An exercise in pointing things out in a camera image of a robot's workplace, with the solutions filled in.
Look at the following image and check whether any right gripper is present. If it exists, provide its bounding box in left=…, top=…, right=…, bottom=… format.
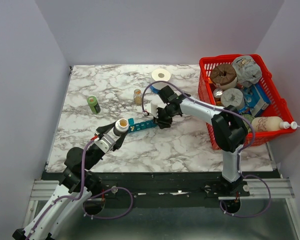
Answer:
left=152, top=106, right=177, bottom=130

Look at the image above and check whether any white pill bottle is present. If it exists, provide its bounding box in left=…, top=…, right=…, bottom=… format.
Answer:
left=113, top=118, right=129, bottom=137

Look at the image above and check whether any teal weekly pill organizer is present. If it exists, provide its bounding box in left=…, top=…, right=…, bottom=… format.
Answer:
left=128, top=118, right=157, bottom=133

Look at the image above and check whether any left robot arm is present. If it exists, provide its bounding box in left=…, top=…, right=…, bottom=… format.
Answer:
left=12, top=118, right=129, bottom=240

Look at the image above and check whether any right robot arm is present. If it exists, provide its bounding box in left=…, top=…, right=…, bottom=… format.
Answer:
left=143, top=86, right=248, bottom=196

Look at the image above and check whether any amber glass pill jar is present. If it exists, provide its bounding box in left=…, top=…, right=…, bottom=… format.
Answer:
left=133, top=89, right=142, bottom=106

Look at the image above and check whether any blue tape roll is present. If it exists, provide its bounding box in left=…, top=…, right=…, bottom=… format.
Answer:
left=150, top=85, right=160, bottom=94

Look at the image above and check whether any green pill bottle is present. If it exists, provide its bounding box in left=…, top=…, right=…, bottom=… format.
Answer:
left=87, top=95, right=101, bottom=115

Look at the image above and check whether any white toilet paper roll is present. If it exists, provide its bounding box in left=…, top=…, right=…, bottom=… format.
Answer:
left=151, top=68, right=171, bottom=90

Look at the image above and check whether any silver can top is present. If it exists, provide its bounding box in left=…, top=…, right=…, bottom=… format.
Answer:
left=213, top=88, right=223, bottom=99

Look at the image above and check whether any grey paper roll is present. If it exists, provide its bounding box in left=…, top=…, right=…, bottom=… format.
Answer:
left=220, top=88, right=245, bottom=111

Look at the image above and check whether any brown paper roll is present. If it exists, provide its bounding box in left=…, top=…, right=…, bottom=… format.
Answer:
left=210, top=63, right=238, bottom=91

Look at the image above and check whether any green round object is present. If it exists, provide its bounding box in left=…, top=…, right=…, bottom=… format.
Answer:
left=241, top=114, right=255, bottom=124

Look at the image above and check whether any blue cardboard box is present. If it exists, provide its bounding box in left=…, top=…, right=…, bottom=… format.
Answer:
left=241, top=83, right=272, bottom=117

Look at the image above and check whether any grey crumpled printed bag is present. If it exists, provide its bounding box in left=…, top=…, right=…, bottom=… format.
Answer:
left=232, top=55, right=262, bottom=88

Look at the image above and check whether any cream squeeze bottle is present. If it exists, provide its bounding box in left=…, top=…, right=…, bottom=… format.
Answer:
left=251, top=116, right=300, bottom=132

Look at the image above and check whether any red plastic basket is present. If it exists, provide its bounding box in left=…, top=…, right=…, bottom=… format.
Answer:
left=198, top=54, right=299, bottom=147

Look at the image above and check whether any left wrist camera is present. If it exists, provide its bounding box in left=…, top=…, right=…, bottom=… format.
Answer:
left=94, top=134, right=116, bottom=154

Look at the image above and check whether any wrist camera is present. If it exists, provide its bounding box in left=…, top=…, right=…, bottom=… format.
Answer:
left=94, top=134, right=116, bottom=154
left=143, top=103, right=158, bottom=118

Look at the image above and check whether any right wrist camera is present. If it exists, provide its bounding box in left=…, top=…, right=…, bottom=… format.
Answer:
left=143, top=103, right=158, bottom=118

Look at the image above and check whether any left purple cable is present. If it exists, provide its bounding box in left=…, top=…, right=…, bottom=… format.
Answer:
left=24, top=138, right=134, bottom=240

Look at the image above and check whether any purple cable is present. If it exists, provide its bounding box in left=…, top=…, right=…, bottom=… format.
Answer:
left=141, top=81, right=272, bottom=218
left=24, top=138, right=134, bottom=240

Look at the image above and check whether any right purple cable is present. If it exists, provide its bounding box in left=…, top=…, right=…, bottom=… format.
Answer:
left=141, top=81, right=272, bottom=218

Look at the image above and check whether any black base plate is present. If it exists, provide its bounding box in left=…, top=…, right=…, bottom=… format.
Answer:
left=41, top=171, right=283, bottom=209

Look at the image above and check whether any aluminium rail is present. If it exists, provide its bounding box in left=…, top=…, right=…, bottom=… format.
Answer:
left=30, top=178, right=295, bottom=201

